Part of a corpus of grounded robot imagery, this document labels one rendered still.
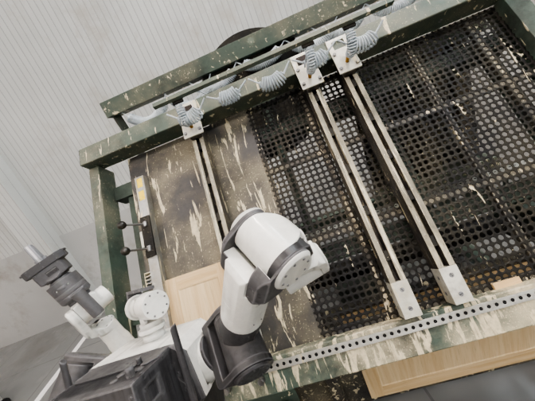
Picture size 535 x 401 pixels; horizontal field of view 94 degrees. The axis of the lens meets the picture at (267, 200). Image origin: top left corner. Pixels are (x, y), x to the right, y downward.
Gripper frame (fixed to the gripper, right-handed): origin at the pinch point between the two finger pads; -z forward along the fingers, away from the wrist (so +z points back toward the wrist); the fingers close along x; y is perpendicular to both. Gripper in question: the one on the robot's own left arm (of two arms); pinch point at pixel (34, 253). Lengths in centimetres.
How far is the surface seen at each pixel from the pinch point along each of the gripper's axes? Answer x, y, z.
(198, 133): 72, -18, -8
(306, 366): 38, 14, 89
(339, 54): 135, 17, 4
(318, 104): 118, 7, 15
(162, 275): 18.8, -27.6, 34.3
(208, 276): 33, -16, 46
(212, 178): 63, -15, 13
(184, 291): 22, -22, 45
